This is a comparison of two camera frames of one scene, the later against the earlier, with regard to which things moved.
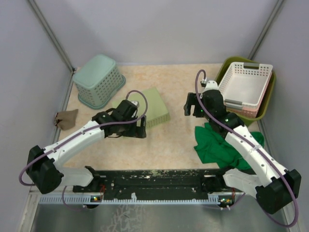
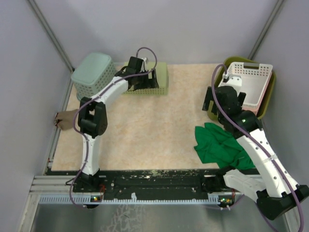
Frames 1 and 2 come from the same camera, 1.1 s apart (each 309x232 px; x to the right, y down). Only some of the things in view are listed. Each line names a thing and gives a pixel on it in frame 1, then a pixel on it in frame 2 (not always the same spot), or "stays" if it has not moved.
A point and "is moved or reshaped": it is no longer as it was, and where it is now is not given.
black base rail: (157, 184) stays
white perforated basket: (243, 84) stays
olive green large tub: (245, 118) is moved or reshaped
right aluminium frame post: (265, 29) stays
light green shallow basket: (157, 113) -> (161, 73)
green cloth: (214, 148) stays
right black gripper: (192, 99) -> (208, 98)
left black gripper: (137, 131) -> (149, 83)
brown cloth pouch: (66, 120) stays
